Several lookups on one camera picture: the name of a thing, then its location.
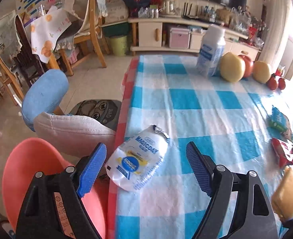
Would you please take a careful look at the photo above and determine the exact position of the light wooden chair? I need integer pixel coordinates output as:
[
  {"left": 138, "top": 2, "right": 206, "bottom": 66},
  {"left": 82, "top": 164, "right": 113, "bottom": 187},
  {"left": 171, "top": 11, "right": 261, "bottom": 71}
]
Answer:
[{"left": 0, "top": 57, "right": 24, "bottom": 107}]

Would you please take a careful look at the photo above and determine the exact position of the yellow pear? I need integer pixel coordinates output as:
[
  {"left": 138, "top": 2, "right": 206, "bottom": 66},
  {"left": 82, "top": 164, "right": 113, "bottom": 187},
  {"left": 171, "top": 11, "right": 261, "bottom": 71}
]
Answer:
[
  {"left": 252, "top": 61, "right": 271, "bottom": 84},
  {"left": 219, "top": 52, "right": 246, "bottom": 83}
]

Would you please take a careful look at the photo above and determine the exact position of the checkered blue tablecloth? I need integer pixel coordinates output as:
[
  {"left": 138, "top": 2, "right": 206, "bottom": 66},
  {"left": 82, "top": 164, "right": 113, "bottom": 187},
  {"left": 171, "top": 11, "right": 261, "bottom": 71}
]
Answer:
[{"left": 108, "top": 55, "right": 293, "bottom": 238}]

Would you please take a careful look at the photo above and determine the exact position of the white magic day pouch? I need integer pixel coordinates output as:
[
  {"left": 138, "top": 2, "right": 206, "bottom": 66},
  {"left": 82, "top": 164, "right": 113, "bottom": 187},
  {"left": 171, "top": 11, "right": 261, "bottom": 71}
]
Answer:
[{"left": 105, "top": 125, "right": 170, "bottom": 192}]

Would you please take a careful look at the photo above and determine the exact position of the red milk tea bag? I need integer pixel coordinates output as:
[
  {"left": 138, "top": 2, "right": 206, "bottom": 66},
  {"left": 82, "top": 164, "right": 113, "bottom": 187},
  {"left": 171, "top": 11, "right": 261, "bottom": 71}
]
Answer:
[{"left": 271, "top": 138, "right": 293, "bottom": 169}]

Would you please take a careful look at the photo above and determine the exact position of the red apple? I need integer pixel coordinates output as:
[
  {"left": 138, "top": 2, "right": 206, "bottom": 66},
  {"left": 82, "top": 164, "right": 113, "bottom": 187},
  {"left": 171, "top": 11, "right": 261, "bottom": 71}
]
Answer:
[{"left": 239, "top": 55, "right": 254, "bottom": 78}]

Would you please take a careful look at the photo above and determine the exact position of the small tangerine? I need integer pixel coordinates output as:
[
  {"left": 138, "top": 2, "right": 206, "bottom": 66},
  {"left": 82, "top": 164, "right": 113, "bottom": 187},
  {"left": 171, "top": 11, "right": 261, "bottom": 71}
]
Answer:
[{"left": 278, "top": 78, "right": 286, "bottom": 90}]

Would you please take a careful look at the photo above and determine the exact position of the yellow pear left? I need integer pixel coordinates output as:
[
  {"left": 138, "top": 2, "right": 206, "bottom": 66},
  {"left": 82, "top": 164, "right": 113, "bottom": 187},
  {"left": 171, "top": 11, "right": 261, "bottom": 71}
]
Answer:
[{"left": 219, "top": 52, "right": 246, "bottom": 83}]

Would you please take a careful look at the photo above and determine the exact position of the tan square box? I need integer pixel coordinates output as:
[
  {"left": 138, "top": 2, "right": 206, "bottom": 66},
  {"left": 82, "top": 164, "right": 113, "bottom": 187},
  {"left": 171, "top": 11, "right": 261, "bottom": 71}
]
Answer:
[{"left": 271, "top": 166, "right": 293, "bottom": 222}]

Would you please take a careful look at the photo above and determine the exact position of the blue cushioned stool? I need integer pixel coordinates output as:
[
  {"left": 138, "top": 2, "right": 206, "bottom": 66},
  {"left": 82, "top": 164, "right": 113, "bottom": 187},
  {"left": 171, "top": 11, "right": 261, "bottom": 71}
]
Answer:
[{"left": 22, "top": 69, "right": 69, "bottom": 132}]

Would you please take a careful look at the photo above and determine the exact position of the white plastic bottle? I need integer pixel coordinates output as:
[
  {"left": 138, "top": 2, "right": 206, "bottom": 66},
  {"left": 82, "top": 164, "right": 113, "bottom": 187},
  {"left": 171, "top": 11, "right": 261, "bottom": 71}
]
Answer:
[{"left": 196, "top": 24, "right": 226, "bottom": 77}]

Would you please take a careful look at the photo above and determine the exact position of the green waste bin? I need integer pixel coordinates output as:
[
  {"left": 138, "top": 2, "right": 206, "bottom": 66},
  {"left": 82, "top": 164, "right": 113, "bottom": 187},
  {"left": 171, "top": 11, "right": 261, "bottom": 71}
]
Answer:
[{"left": 109, "top": 35, "right": 128, "bottom": 57}]

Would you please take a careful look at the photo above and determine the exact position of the dark wooden chair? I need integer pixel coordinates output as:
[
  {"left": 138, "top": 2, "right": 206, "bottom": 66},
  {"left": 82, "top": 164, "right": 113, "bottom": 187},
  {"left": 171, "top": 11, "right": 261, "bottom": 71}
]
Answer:
[{"left": 14, "top": 15, "right": 44, "bottom": 87}]

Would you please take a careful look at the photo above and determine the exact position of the pink plastic bucket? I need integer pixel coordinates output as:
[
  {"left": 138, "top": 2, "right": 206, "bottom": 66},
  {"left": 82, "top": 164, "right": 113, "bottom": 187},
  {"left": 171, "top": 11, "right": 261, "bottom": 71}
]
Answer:
[{"left": 2, "top": 138, "right": 108, "bottom": 238}]

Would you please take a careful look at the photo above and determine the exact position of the yellow pear right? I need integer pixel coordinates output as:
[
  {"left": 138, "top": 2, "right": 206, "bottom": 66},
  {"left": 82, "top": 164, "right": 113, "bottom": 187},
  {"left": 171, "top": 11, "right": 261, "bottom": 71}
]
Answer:
[{"left": 252, "top": 61, "right": 271, "bottom": 84}]

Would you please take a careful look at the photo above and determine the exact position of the cow cartoon wipes pack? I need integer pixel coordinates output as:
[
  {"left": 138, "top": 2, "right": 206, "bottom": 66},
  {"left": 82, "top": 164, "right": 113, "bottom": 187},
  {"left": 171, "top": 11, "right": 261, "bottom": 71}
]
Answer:
[{"left": 270, "top": 106, "right": 293, "bottom": 142}]

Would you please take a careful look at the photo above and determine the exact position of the dining table orange cloth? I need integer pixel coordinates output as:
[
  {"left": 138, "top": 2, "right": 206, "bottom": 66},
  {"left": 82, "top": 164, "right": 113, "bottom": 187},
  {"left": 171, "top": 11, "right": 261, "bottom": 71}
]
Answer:
[{"left": 30, "top": 6, "right": 71, "bottom": 69}]

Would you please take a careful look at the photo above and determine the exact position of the pink storage box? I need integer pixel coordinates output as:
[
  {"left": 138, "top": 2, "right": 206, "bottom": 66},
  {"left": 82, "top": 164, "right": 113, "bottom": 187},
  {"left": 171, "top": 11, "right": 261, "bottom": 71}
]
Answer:
[{"left": 168, "top": 27, "right": 191, "bottom": 49}]

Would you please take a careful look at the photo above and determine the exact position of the tangerine with leaf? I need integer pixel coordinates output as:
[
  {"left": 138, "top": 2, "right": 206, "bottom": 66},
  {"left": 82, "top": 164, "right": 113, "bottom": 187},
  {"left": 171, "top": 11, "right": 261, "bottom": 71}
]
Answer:
[{"left": 267, "top": 75, "right": 278, "bottom": 91}]

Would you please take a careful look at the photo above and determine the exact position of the white cushioned seat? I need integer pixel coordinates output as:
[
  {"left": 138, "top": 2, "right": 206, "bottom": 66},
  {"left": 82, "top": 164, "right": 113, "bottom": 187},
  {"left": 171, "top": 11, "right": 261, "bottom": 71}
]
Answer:
[{"left": 34, "top": 112, "right": 116, "bottom": 158}]

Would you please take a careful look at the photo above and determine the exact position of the wooden chair with cover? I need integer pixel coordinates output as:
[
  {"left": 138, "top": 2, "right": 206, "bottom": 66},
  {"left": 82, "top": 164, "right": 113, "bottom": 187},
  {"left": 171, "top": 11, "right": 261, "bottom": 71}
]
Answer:
[{"left": 56, "top": 0, "right": 110, "bottom": 76}]

